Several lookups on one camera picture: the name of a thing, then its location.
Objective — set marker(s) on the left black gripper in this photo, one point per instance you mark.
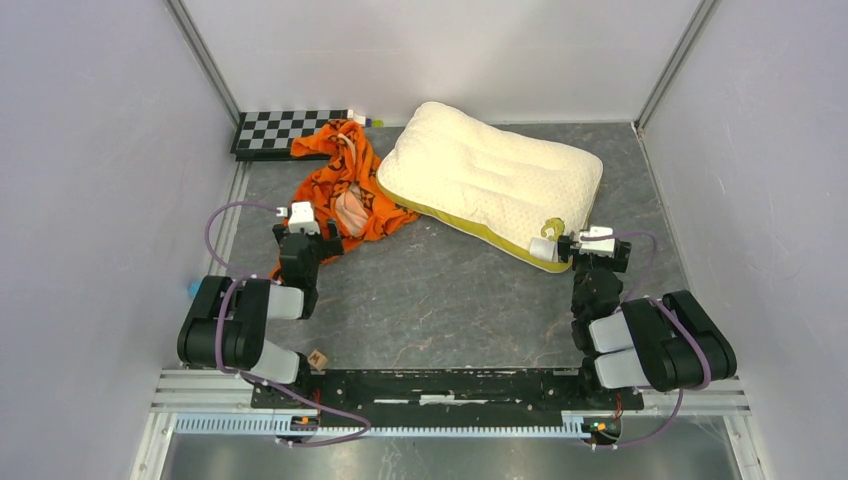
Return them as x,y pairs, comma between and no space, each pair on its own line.
329,246

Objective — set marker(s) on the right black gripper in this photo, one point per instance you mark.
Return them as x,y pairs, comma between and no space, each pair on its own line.
618,263

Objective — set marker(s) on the orange patterned pillowcase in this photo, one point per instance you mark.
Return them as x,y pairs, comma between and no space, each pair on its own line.
346,189

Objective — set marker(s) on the white quilted pillow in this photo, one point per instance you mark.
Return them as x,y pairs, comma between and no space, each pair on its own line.
516,193

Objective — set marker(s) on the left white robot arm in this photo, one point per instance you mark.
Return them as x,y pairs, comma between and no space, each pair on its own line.
227,322

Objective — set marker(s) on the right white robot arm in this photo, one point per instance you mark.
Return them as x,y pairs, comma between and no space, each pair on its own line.
666,343

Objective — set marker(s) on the small wooden letter block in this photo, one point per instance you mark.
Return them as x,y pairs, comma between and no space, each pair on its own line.
317,360

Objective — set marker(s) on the black white checkerboard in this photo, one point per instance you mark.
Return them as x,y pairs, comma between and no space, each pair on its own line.
268,135

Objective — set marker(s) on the small white green bottle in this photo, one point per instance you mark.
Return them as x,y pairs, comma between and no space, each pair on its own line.
363,120

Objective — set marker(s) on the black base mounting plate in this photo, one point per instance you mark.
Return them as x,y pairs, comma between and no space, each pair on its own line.
456,398

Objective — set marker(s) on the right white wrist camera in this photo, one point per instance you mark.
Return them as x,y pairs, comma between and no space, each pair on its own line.
596,240

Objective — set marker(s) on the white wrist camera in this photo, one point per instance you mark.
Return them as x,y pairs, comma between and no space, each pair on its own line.
299,217
596,240

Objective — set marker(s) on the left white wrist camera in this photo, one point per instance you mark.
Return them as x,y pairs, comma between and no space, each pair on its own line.
299,217

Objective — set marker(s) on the white toothed cable duct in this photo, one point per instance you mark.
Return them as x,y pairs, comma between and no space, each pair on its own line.
288,425

